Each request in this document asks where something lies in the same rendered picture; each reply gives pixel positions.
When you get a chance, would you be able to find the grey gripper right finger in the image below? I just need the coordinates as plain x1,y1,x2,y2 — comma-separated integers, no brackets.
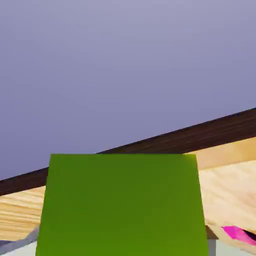
205,224,249,256

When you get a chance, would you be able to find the small green cube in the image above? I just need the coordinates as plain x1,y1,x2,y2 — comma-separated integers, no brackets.
35,153,210,256

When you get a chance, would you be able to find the small magenta cube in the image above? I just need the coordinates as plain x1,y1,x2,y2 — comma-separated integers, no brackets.
221,225,256,246

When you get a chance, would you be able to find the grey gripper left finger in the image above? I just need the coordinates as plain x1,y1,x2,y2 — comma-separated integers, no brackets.
0,225,40,256

